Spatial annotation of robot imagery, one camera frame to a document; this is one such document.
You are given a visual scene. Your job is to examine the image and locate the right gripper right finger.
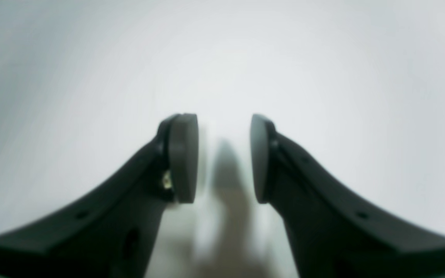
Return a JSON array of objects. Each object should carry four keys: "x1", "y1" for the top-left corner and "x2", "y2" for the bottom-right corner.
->
[{"x1": 250, "y1": 114, "x2": 445, "y2": 278}]

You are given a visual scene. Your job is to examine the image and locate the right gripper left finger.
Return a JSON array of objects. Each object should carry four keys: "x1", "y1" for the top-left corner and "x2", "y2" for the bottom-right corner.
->
[{"x1": 0, "y1": 113, "x2": 199, "y2": 278}]

